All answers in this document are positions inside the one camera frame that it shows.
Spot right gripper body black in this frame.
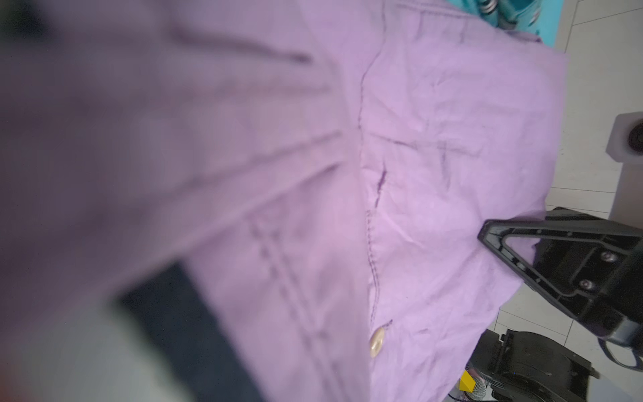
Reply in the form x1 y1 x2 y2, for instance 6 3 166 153
469 329 599 402

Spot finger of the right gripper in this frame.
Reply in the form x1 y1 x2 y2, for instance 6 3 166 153
478 207 642 347

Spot teal pants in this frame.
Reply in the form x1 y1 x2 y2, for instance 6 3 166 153
448 0 564 48

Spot purple pants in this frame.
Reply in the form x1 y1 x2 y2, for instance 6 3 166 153
1 1 567 401

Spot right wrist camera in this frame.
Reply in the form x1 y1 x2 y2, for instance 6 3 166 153
606 112 642 229

